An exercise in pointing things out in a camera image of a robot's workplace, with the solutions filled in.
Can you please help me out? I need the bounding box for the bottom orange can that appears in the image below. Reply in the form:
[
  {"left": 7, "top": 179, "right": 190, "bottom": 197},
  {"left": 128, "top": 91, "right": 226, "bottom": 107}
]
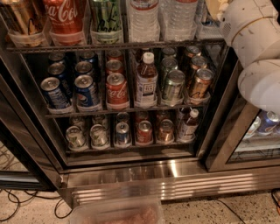
[{"left": 157, "top": 119, "right": 174, "bottom": 142}]

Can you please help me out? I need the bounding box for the clear water bottle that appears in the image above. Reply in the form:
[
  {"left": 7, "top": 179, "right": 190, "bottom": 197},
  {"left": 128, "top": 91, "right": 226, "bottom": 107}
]
[
  {"left": 159, "top": 0, "right": 198, "bottom": 41},
  {"left": 127, "top": 0, "right": 160, "bottom": 43}
]

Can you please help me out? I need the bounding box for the middle coca-cola can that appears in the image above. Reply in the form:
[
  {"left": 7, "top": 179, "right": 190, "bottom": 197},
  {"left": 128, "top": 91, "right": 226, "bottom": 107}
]
[{"left": 106, "top": 59, "right": 124, "bottom": 74}]

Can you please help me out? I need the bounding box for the bottom tea bottle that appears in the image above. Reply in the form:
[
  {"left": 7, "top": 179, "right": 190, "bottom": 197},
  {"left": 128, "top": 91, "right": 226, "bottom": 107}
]
[{"left": 178, "top": 108, "right": 199, "bottom": 142}]

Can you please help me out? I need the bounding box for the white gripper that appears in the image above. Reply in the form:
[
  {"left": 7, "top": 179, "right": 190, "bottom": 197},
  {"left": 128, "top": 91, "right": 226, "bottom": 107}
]
[{"left": 205, "top": 0, "right": 278, "bottom": 46}]

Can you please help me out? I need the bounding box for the clear plastic bin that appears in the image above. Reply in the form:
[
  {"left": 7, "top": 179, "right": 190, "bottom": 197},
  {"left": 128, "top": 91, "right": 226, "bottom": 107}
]
[{"left": 70, "top": 196, "right": 165, "bottom": 224}]

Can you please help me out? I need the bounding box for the middle left pepsi can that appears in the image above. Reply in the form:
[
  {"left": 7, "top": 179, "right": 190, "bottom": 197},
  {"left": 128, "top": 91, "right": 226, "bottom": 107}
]
[{"left": 47, "top": 63, "right": 74, "bottom": 99}]

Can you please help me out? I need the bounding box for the middle right pepsi can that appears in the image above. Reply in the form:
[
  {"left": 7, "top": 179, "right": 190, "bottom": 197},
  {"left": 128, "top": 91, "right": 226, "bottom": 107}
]
[{"left": 74, "top": 61, "right": 95, "bottom": 76}]

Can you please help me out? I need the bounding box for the brown tea bottle white cap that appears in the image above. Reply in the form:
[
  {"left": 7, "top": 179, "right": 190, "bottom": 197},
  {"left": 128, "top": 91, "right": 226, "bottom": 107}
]
[{"left": 136, "top": 52, "right": 158, "bottom": 103}]

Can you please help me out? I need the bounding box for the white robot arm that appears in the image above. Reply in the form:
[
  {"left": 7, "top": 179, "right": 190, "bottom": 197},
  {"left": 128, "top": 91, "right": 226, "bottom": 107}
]
[{"left": 205, "top": 0, "right": 280, "bottom": 115}]

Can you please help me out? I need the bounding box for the top wire shelf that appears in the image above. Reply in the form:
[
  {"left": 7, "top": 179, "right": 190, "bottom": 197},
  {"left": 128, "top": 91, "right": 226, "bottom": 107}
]
[{"left": 6, "top": 38, "right": 225, "bottom": 53}]

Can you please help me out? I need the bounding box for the left clear water bottle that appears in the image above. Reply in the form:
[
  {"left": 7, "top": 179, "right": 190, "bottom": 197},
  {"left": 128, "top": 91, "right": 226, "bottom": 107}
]
[{"left": 127, "top": 0, "right": 160, "bottom": 43}]

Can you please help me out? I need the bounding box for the pepsi can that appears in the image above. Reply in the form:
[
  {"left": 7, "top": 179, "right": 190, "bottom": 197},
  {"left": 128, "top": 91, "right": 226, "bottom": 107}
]
[
  {"left": 74, "top": 61, "right": 95, "bottom": 76},
  {"left": 40, "top": 77, "right": 71, "bottom": 109},
  {"left": 47, "top": 63, "right": 74, "bottom": 99},
  {"left": 74, "top": 75, "right": 100, "bottom": 107}
]

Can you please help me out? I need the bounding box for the left fridge glass door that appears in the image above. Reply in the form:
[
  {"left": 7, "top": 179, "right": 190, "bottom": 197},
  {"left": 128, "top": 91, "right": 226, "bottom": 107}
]
[{"left": 0, "top": 62, "right": 61, "bottom": 192}]

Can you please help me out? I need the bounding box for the front green can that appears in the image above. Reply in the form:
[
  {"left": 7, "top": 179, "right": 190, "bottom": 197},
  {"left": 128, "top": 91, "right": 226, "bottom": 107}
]
[{"left": 162, "top": 69, "right": 185, "bottom": 101}]

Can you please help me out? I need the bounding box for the right clear water bottle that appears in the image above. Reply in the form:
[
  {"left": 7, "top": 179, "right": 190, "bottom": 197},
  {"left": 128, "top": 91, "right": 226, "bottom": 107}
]
[{"left": 159, "top": 0, "right": 198, "bottom": 41}]

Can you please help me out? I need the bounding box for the bottom left silver can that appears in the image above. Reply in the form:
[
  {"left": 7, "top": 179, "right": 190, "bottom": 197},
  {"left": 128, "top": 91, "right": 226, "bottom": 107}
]
[{"left": 66, "top": 126, "right": 86, "bottom": 149}]

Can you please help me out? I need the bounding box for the front right pepsi can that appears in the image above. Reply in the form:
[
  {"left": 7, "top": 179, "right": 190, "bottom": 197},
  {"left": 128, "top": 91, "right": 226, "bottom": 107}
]
[{"left": 74, "top": 75, "right": 100, "bottom": 107}]

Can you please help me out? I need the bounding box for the front gold can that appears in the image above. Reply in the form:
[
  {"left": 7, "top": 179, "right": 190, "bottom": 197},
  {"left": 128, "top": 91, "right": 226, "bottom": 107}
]
[{"left": 188, "top": 68, "right": 214, "bottom": 99}]

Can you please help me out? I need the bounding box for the bottom blue silver can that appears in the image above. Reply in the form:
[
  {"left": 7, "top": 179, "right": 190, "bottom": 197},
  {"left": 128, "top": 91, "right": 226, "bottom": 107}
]
[{"left": 115, "top": 122, "right": 130, "bottom": 145}]

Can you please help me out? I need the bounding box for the steel fridge bottom grille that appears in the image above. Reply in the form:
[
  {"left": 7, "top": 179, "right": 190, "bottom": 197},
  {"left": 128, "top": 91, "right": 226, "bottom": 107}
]
[{"left": 58, "top": 159, "right": 280, "bottom": 207}]

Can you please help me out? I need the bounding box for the middle gold can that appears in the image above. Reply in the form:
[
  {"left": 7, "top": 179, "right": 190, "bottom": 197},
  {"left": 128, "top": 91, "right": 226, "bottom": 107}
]
[{"left": 188, "top": 55, "right": 207, "bottom": 76}]

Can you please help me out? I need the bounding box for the bottom red can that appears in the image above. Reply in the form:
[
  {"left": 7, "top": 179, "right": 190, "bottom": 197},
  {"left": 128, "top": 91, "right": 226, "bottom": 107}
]
[{"left": 136, "top": 120, "right": 152, "bottom": 144}]

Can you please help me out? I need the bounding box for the red bull can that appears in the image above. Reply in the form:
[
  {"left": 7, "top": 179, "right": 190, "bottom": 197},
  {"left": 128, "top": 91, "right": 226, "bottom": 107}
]
[{"left": 201, "top": 14, "right": 219, "bottom": 26}]

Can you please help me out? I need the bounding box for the blue can behind door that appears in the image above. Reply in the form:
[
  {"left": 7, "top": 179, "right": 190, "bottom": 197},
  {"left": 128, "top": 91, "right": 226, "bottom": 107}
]
[{"left": 256, "top": 110, "right": 280, "bottom": 136}]

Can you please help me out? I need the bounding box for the front red coca-cola can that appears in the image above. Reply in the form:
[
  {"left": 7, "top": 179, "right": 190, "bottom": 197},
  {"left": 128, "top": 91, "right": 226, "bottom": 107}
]
[{"left": 106, "top": 73, "right": 129, "bottom": 104}]

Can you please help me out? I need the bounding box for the wire shelf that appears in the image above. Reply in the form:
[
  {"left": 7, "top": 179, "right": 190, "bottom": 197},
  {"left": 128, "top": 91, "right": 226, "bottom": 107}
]
[
  {"left": 6, "top": 38, "right": 225, "bottom": 53},
  {"left": 45, "top": 103, "right": 207, "bottom": 118}
]

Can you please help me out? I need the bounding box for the middle green can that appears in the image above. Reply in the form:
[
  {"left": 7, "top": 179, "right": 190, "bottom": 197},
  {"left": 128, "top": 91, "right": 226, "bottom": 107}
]
[{"left": 160, "top": 58, "right": 178, "bottom": 88}]

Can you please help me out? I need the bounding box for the middle wire shelf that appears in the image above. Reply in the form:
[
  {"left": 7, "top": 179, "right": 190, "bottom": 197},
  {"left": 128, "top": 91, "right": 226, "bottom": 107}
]
[{"left": 45, "top": 103, "right": 207, "bottom": 118}]

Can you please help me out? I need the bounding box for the green la croix can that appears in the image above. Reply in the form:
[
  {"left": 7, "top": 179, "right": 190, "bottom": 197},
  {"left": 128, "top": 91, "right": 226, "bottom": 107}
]
[{"left": 89, "top": 0, "right": 122, "bottom": 44}]

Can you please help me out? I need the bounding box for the front left pepsi can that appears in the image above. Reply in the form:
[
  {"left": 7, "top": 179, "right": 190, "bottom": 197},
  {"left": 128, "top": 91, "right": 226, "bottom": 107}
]
[{"left": 40, "top": 77, "right": 71, "bottom": 109}]

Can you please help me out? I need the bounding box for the large red coca-cola can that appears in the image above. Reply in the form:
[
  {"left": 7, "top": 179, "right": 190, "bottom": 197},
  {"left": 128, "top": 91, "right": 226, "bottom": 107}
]
[{"left": 42, "top": 0, "right": 86, "bottom": 46}]

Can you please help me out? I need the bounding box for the gold can top shelf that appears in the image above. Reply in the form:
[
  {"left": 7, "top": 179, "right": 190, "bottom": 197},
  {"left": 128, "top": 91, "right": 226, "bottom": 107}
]
[{"left": 0, "top": 0, "right": 47, "bottom": 47}]

